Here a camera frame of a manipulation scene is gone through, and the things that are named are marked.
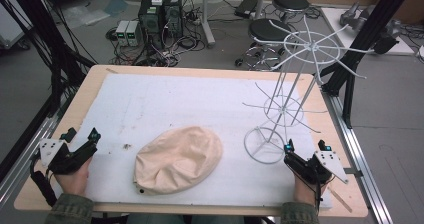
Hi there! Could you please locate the black round stool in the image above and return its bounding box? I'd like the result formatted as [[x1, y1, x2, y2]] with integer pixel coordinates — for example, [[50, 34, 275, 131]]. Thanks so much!
[[234, 17, 295, 72], [271, 0, 311, 22]]

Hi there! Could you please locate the white cabinet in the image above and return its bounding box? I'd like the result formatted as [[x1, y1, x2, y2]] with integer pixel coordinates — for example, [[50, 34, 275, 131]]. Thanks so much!
[[0, 0, 34, 50]]

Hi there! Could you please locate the white platform board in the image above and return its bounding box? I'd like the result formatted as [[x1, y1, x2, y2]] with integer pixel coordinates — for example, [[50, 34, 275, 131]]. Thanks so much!
[[320, 6, 416, 56]]

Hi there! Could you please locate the beige fabric hat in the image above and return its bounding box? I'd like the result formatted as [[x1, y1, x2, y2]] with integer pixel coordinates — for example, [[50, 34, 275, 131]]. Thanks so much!
[[133, 125, 224, 196]]

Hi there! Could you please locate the aluminium rail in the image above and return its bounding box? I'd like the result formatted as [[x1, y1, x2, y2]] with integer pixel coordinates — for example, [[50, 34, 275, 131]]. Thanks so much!
[[323, 91, 396, 224], [0, 107, 69, 208]]

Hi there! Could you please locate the tangle of floor cables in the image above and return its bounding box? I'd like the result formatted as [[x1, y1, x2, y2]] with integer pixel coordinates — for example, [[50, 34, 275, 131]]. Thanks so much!
[[105, 3, 208, 68]]

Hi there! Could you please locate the white foam mat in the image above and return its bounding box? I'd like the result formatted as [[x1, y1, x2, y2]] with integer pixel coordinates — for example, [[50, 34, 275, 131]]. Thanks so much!
[[60, 72, 335, 209]]

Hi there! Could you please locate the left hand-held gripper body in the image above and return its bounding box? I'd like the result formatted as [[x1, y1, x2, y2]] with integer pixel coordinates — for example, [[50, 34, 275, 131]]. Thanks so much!
[[39, 138, 99, 176]]

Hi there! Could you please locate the person's right hand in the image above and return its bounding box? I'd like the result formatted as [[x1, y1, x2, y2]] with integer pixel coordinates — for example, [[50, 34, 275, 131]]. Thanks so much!
[[292, 173, 330, 207]]

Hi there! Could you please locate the black gripper strap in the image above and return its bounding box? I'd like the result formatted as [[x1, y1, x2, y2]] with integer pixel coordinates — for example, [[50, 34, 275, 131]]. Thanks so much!
[[29, 152, 58, 208]]

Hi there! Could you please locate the black metal frame stand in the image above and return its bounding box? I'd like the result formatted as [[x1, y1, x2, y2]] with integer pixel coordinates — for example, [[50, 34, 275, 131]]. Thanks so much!
[[320, 0, 420, 130], [0, 0, 98, 118]]

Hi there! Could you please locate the white wire hat rack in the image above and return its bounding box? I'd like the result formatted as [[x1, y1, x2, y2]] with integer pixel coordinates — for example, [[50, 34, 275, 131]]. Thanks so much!
[[242, 14, 377, 165]]

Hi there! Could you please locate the black flat box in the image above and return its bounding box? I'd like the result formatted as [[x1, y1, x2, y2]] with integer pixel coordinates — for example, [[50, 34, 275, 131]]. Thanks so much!
[[233, 0, 259, 19]]

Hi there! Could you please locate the person's left hand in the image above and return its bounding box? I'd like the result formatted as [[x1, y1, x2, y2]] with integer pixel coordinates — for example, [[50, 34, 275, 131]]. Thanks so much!
[[54, 156, 93, 197]]

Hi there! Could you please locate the grey bench power supply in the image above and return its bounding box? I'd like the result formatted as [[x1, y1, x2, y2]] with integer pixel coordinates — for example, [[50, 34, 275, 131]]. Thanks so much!
[[115, 20, 131, 47], [126, 20, 143, 47]]

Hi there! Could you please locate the black computer tower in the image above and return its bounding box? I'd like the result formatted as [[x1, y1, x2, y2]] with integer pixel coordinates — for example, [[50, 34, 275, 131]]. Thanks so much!
[[162, 0, 184, 39], [137, 0, 166, 50]]

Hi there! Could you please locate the thin wooden stick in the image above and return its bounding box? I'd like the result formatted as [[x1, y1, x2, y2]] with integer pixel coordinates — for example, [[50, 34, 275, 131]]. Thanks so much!
[[327, 185, 354, 214]]

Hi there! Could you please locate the clear plastic sheet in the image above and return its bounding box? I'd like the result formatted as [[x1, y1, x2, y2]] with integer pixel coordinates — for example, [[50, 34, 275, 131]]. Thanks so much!
[[62, 0, 129, 29]]

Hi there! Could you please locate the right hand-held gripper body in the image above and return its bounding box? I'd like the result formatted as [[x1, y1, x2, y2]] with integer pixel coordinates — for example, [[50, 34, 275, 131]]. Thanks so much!
[[283, 150, 350, 186]]

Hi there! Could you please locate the grey table leg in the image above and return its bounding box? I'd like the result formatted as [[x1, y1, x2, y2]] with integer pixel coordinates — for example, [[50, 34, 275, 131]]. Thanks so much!
[[199, 0, 217, 49]]

